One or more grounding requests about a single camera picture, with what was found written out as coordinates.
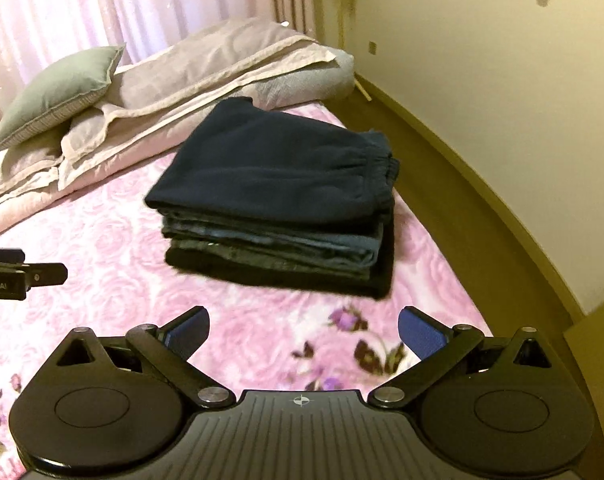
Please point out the green cushion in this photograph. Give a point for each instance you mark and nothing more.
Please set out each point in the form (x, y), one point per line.
(58, 93)

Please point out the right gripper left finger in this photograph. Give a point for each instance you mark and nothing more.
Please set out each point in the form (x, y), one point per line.
(169, 347)

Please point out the grey folded quilt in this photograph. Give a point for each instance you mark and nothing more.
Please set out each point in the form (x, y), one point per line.
(332, 80)

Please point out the beige folded blanket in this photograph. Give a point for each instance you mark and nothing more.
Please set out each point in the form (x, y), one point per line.
(150, 108)

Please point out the dark navy fleece pants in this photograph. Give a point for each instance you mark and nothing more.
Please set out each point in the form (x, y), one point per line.
(264, 165)

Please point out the pink rose bed sheet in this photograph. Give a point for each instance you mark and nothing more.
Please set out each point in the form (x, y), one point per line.
(292, 356)

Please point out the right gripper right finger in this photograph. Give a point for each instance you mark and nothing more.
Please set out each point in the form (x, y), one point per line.
(439, 349)

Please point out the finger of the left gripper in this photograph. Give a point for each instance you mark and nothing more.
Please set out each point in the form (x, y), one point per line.
(45, 274)
(11, 255)

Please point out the stack of folded clothes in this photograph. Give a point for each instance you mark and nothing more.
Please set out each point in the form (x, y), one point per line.
(354, 256)

